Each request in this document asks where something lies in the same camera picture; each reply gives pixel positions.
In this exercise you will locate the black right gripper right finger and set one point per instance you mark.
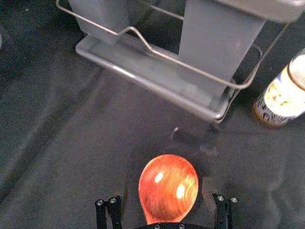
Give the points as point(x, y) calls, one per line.
point(225, 214)

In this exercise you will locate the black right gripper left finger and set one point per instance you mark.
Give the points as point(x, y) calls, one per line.
point(114, 214)

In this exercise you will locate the reddish wooden spoon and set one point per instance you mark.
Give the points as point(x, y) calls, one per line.
point(166, 190)

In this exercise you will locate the black table cloth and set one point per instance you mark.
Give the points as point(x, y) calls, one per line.
point(59, 143)

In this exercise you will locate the brown bottle with white label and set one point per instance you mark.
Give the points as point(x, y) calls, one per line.
point(281, 95)

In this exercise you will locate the grey plastic drip tray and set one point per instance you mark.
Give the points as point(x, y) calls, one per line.
point(143, 69)

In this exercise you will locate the rack with steel bars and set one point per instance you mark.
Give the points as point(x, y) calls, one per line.
point(166, 58)

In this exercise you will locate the wide grey plastic holder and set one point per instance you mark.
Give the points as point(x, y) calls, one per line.
point(214, 43)

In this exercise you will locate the narrow grey plastic holder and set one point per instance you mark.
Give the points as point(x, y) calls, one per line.
point(100, 16)

